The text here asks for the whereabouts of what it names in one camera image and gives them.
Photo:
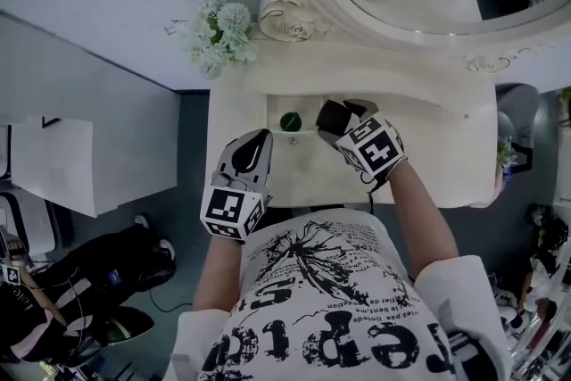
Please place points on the white desk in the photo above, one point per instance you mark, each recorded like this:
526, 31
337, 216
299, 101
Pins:
49, 165

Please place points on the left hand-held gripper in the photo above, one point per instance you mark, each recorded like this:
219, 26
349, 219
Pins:
227, 212

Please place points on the white black-printed shirt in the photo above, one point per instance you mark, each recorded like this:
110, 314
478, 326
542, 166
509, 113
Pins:
321, 308

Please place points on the grey upholstered chair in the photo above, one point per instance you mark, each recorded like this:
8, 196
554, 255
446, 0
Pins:
519, 111

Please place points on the blue bottle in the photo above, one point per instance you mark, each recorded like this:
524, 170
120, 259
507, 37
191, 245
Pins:
507, 175

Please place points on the white wooden drawer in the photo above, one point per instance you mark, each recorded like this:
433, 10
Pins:
310, 111

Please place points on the white ornate dressing table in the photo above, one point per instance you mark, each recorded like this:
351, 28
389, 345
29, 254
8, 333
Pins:
428, 174

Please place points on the small green round jar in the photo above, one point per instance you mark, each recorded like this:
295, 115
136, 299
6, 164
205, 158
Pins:
290, 121

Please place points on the black picture frame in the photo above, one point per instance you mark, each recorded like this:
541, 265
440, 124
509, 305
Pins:
50, 121

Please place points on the white artificial flower bunch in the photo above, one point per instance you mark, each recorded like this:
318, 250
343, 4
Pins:
232, 20

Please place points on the black glossy oval board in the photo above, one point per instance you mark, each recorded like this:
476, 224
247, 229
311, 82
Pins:
129, 325

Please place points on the small white green bouquet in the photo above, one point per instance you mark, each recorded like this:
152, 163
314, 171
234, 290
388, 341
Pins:
506, 154

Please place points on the black green backpack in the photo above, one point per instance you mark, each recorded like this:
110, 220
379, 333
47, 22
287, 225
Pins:
553, 235

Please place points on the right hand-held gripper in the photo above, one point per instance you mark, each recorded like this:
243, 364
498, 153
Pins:
374, 149

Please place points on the black compact case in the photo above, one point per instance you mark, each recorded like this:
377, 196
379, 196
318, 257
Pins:
332, 117

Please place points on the person's left forearm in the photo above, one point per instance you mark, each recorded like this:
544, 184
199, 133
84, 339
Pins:
218, 276

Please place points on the person's right forearm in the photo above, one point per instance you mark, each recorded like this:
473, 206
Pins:
419, 223

